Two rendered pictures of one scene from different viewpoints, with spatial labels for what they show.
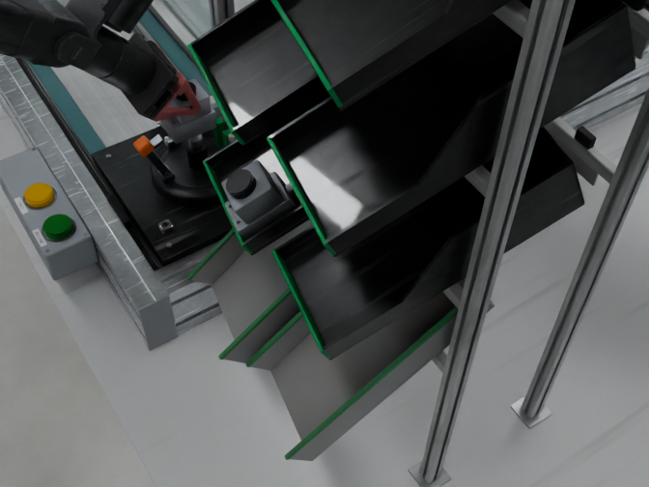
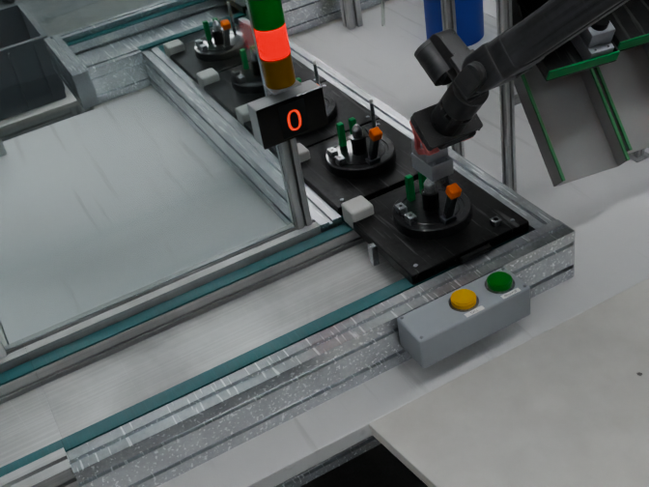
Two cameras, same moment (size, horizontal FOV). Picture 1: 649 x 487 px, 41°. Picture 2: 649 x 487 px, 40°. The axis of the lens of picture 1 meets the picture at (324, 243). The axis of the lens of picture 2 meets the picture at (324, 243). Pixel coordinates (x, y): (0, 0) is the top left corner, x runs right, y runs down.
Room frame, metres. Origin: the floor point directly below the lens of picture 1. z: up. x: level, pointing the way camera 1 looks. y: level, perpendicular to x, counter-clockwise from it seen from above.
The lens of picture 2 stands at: (0.81, 1.49, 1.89)
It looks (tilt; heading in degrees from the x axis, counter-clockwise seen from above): 36 degrees down; 282
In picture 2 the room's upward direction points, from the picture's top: 11 degrees counter-clockwise
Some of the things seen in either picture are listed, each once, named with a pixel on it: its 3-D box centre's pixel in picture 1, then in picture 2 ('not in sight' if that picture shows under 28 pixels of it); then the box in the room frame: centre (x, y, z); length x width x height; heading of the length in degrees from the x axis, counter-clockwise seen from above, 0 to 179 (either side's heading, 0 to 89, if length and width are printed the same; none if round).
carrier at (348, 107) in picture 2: not in sight; (302, 99); (1.17, -0.23, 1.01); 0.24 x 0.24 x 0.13; 34
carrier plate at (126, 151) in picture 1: (200, 176); (433, 220); (0.89, 0.19, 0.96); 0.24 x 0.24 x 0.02; 34
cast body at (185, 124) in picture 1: (193, 104); (428, 150); (0.88, 0.18, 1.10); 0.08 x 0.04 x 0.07; 124
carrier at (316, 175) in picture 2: not in sight; (357, 141); (1.03, -0.03, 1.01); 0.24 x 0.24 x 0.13; 34
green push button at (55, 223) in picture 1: (58, 228); (499, 283); (0.78, 0.37, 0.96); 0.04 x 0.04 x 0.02
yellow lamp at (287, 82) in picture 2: not in sight; (277, 69); (1.11, 0.19, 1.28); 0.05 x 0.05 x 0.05
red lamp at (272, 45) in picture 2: not in sight; (272, 40); (1.11, 0.19, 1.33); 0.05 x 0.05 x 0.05
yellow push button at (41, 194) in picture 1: (40, 196); (464, 300); (0.84, 0.41, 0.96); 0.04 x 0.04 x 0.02
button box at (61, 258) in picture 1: (44, 211); (465, 315); (0.84, 0.41, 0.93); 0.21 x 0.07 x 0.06; 34
